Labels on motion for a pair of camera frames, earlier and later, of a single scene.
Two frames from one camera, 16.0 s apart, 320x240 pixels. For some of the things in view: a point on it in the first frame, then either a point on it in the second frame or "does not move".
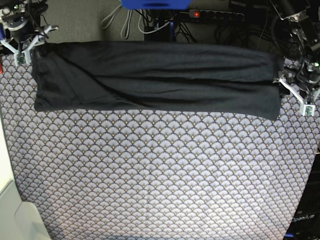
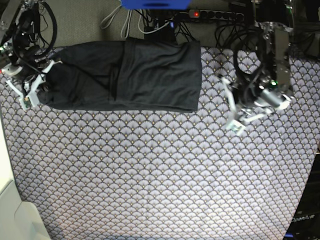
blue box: (155, 4) does not move
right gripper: (307, 96) to (264, 102)
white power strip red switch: (211, 15) does not move
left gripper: (17, 47) to (26, 79)
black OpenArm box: (305, 223) does not move
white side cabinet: (17, 221) does not move
